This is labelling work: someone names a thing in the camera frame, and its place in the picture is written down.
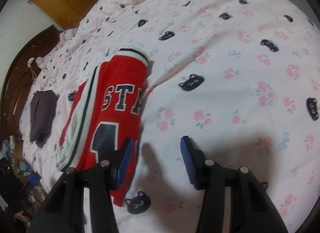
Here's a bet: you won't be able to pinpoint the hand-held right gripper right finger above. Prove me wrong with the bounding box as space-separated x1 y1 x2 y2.
180 135 298 233

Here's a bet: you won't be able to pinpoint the red basketball jersey white sleeves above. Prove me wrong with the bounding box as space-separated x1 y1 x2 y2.
55 45 150 207

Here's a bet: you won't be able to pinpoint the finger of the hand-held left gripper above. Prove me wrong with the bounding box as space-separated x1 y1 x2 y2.
5 170 42 217

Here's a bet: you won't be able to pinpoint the pink cat print blanket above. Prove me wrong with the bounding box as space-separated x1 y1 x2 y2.
19 0 320 233

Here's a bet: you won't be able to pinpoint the dark purple folded garment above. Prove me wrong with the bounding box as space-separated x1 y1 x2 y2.
29 90 59 148

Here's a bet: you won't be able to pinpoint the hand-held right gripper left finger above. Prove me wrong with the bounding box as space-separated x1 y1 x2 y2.
27 137 135 233

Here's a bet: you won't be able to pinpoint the pile of clothes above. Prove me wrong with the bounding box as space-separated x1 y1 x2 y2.
0 135 35 176

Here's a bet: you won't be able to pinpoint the dark wooden headboard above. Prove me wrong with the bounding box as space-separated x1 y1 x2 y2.
0 24 63 139

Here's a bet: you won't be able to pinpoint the white cable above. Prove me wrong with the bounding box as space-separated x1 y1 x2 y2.
26 57 38 81

